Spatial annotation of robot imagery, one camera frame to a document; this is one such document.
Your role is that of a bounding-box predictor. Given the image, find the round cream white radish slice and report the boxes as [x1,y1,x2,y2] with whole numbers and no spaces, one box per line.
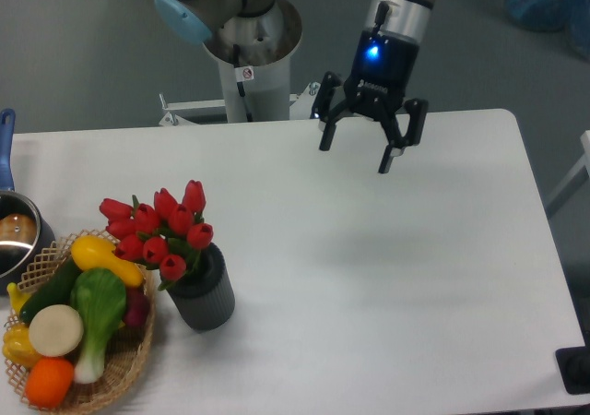
[29,304,84,357]

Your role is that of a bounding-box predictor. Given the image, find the red tulip bouquet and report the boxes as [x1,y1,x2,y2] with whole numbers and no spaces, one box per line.
[99,180,214,290]

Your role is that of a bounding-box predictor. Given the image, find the dark green cucumber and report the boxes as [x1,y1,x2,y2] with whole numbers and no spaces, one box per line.
[19,257,82,325]

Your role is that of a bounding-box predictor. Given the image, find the white furniture frame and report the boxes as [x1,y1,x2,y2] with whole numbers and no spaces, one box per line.
[545,130,589,219]

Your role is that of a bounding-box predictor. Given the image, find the yellow bell pepper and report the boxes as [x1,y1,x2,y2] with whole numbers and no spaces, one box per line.
[2,323,42,369]

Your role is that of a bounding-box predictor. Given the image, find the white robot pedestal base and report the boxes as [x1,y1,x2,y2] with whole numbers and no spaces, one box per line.
[155,0,302,123]

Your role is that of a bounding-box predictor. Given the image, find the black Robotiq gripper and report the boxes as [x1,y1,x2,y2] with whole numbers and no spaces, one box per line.
[311,29,429,174]

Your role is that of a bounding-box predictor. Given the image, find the yellow squash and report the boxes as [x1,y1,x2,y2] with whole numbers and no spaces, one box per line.
[70,235,144,288]

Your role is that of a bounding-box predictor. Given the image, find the black device at table edge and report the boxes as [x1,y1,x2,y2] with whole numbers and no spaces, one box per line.
[555,346,589,395]

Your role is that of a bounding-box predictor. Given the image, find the yellow banana tip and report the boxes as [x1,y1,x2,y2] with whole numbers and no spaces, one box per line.
[6,282,31,314]

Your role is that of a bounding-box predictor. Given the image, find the dark grey ribbed vase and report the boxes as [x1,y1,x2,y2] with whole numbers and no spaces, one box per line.
[167,243,235,332]

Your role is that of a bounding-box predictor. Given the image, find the orange fruit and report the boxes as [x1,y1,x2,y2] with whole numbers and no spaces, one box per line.
[25,357,74,409]

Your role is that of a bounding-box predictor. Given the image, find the green bok choy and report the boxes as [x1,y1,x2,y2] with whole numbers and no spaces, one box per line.
[70,267,126,385]

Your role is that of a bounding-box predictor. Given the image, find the steel pot blue handle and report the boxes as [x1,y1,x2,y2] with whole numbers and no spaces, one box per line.
[1,108,54,296]

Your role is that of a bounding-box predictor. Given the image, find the blue plastic bag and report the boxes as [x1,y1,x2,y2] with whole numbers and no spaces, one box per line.
[501,0,589,60]

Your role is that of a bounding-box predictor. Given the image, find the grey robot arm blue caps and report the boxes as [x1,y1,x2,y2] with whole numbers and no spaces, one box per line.
[154,0,435,172]

